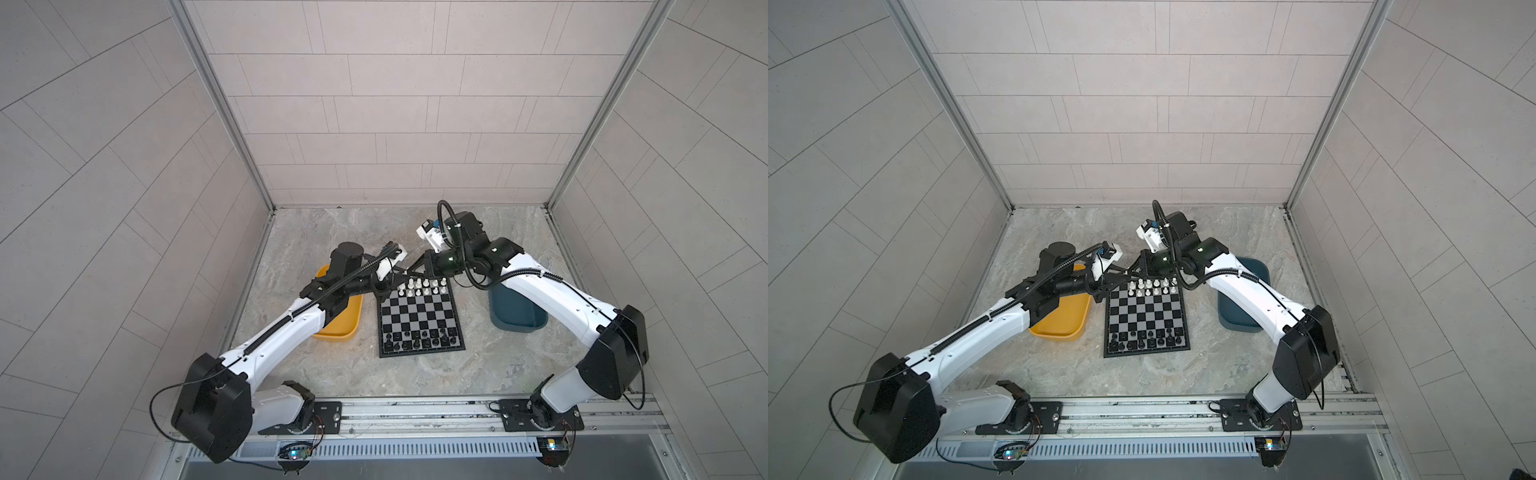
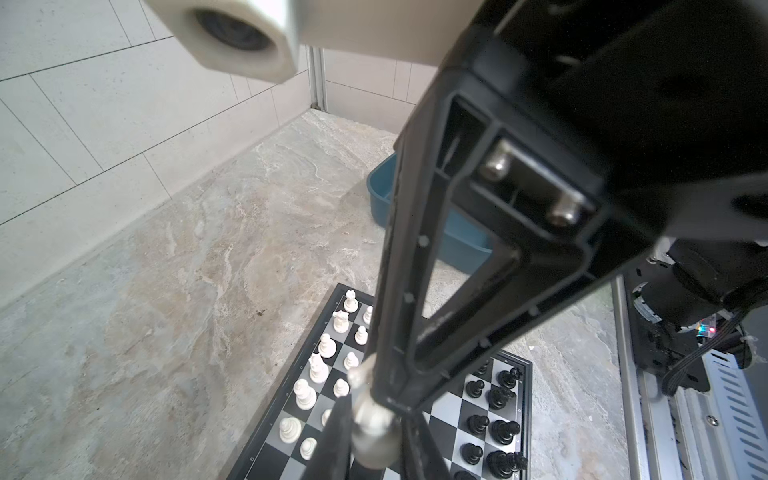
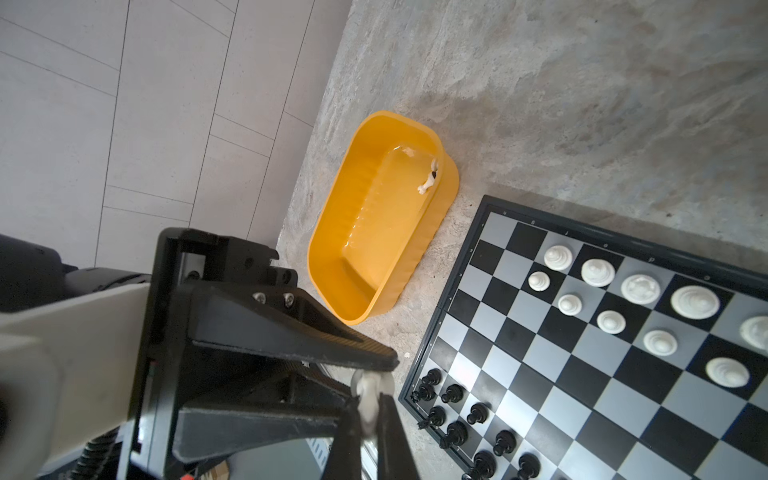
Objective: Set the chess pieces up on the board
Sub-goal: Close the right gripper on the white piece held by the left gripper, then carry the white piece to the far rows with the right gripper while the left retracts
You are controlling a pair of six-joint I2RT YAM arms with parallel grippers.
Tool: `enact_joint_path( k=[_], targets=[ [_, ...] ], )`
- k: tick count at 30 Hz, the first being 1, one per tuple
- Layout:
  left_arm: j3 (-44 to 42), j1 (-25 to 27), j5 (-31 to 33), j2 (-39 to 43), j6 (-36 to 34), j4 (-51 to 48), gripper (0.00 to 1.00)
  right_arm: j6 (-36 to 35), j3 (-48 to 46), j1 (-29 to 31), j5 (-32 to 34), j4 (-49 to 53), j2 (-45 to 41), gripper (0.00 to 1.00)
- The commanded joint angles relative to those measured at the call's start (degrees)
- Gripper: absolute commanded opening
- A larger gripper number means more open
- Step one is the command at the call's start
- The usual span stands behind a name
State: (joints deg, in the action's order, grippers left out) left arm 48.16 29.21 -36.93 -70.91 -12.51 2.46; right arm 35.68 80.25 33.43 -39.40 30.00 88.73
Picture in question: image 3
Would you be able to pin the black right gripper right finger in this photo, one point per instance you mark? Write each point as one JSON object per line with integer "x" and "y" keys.
{"x": 395, "y": 460}

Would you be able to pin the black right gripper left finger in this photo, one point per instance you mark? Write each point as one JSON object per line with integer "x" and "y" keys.
{"x": 344, "y": 460}

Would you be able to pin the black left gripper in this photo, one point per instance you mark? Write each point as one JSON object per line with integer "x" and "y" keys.
{"x": 274, "y": 322}

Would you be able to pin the white chess piece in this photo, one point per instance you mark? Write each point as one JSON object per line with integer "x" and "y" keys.
{"x": 368, "y": 386}

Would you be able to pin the yellow plastic tub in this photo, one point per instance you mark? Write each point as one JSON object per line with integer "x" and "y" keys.
{"x": 375, "y": 227}

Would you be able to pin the black white chessboard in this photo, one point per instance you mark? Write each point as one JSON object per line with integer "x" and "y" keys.
{"x": 510, "y": 388}

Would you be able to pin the white pawn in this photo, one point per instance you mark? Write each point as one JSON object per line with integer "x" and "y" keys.
{"x": 727, "y": 372}
{"x": 570, "y": 304}
{"x": 611, "y": 322}
{"x": 539, "y": 281}
{"x": 660, "y": 343}

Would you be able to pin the white knight in tub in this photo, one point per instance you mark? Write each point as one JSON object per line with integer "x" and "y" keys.
{"x": 431, "y": 179}

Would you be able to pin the white pawn front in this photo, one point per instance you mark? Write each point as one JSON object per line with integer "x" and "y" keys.
{"x": 727, "y": 372}

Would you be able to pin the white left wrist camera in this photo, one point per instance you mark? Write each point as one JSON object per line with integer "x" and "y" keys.
{"x": 67, "y": 374}

